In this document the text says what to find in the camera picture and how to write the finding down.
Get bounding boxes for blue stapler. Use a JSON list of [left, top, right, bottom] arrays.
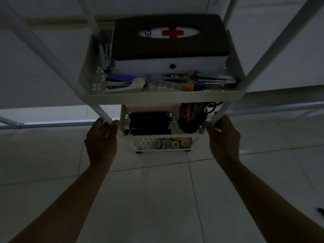
[[106, 74, 149, 89]]

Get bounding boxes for person's right forearm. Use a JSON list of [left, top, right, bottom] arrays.
[[219, 156, 324, 243]]

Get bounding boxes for white metal floor rail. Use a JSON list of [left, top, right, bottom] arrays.
[[0, 116, 120, 130]]

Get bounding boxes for black stapler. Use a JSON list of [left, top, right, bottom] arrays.
[[196, 76, 237, 85]]

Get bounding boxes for row of black markers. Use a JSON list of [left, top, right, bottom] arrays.
[[124, 112, 173, 136]]

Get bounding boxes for white metal tiered cart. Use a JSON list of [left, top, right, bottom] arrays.
[[0, 0, 324, 155]]

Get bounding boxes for person's left forearm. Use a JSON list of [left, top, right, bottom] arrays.
[[8, 163, 113, 243]]

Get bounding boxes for orange handled scissors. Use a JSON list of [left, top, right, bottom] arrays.
[[181, 109, 195, 122]]

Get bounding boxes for green handled scissors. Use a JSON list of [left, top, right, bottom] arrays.
[[202, 102, 216, 114]]

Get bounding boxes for person's left hand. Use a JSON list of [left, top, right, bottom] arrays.
[[84, 117, 119, 168]]

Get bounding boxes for pink notebook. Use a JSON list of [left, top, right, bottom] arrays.
[[125, 104, 178, 114]]

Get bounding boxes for first aid box red cross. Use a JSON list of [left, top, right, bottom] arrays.
[[111, 14, 231, 77]]

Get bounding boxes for person's right hand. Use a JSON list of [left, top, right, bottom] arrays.
[[206, 114, 241, 163]]

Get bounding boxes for bundle of pens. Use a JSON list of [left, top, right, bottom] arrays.
[[98, 42, 111, 74]]

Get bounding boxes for black pen holder cup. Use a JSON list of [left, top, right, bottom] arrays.
[[178, 102, 216, 133]]

